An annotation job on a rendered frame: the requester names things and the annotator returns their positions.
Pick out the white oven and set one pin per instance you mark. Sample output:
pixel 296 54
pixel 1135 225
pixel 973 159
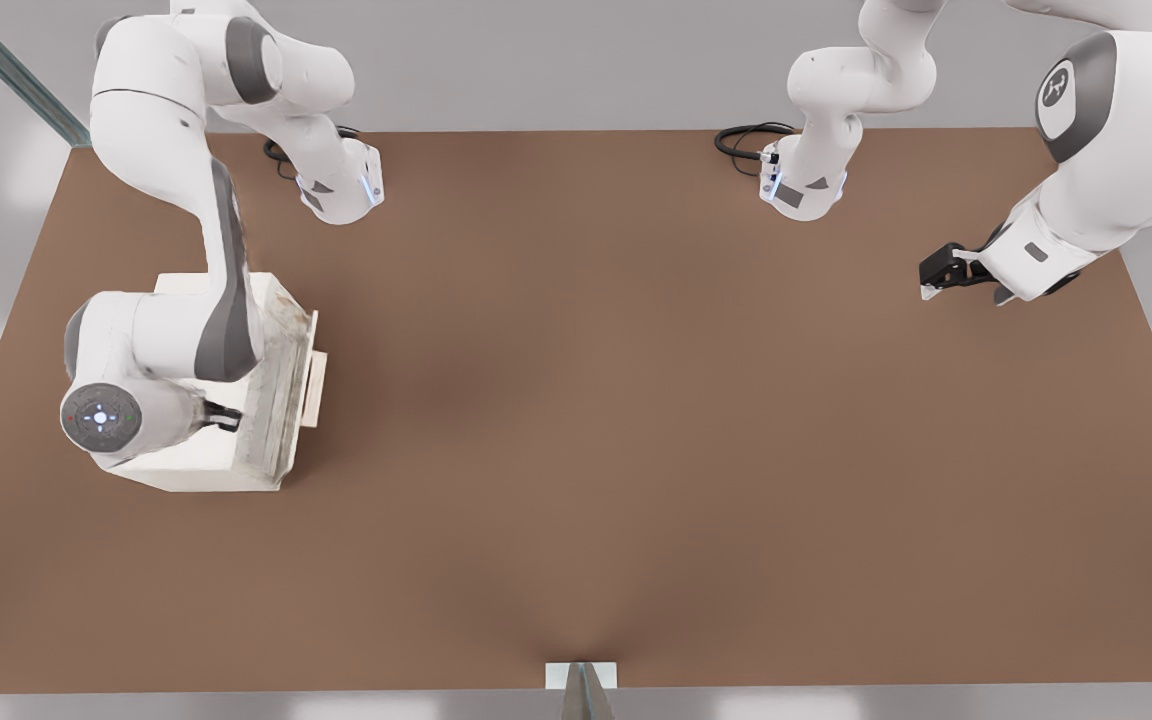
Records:
pixel 266 400

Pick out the silver frame post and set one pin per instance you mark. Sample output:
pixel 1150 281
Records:
pixel 16 72
pixel 584 690

